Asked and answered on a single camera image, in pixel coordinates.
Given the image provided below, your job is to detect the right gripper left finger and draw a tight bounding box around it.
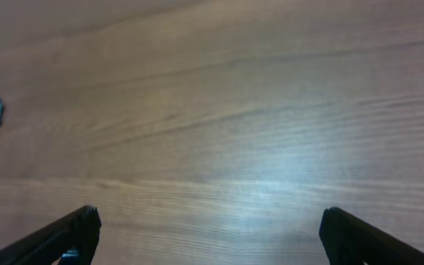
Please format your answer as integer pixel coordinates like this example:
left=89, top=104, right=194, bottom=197
left=0, top=205, right=102, bottom=265

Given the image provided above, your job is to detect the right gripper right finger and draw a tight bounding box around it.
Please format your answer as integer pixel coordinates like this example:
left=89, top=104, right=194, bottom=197
left=319, top=207, right=424, bottom=265

